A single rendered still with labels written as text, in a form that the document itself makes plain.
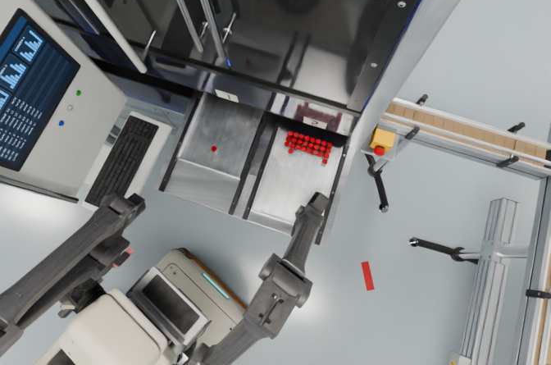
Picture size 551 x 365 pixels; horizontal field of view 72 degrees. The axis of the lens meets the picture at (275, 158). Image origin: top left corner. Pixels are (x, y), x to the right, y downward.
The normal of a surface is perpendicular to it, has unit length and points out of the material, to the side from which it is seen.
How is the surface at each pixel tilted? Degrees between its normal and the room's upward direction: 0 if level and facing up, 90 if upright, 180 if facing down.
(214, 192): 0
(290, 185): 0
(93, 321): 42
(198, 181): 0
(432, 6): 90
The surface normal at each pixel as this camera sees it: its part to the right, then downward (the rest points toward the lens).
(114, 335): 0.43, -0.68
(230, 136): -0.03, -0.25
